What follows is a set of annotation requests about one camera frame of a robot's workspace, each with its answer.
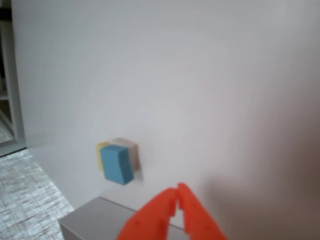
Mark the beige woven curtain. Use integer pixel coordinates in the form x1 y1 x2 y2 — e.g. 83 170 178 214
0 146 76 240

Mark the white furniture frame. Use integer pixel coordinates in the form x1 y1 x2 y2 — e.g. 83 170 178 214
0 0 27 157

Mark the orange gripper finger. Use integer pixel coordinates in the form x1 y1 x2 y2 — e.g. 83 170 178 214
116 187 179 240
176 182 229 240

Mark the blue foam cuboid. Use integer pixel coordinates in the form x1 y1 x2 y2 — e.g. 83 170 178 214
99 144 135 187

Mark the white cardboard box bin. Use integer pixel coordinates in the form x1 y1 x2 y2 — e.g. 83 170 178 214
58 196 188 240

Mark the white foam cuboid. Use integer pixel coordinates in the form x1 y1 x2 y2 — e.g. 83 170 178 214
111 137 140 172

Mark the yellow foam cuboid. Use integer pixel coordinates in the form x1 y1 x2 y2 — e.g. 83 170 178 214
95 141 110 173

